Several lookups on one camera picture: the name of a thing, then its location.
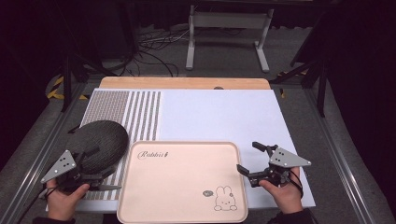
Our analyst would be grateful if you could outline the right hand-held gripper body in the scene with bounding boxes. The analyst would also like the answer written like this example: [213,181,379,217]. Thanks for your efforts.
[249,146,313,189]

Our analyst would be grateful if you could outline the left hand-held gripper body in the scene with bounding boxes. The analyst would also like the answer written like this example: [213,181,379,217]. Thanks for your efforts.
[40,149,106,193]

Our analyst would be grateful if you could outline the dark grey round bowl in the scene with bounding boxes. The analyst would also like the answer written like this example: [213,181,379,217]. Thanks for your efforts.
[64,119,131,175]

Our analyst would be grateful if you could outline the person's right hand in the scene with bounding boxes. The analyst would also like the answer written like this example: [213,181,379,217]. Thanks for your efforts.
[258,166,304,216]

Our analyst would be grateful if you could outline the person's left hand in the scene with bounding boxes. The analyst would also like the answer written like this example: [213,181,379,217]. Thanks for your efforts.
[46,178,92,222]

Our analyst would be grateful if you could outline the white mat with striped patch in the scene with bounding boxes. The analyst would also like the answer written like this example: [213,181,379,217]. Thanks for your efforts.
[46,88,317,213]

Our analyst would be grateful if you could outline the yellow and black floor tape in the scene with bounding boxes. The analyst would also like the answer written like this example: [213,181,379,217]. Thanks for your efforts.
[46,76,90,101]

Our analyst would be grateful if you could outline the pink tray with rabbit print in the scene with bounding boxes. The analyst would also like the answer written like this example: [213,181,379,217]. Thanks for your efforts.
[116,140,249,224]

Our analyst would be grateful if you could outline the black tripod stand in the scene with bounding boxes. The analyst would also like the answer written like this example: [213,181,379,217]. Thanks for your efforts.
[268,57,329,119]
[60,50,120,114]

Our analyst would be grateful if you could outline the white metal stand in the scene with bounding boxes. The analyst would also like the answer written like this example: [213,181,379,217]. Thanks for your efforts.
[185,4,276,74]

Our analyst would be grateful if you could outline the aluminium floor rail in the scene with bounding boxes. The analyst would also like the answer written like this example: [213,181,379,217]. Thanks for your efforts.
[0,81,89,224]
[303,88,376,224]

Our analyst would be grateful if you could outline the black wrist strap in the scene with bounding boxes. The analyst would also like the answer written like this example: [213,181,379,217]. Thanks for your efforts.
[289,169,305,200]
[17,186,60,224]

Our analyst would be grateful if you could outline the black floor cables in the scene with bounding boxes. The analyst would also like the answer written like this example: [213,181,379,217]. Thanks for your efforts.
[102,26,192,77]

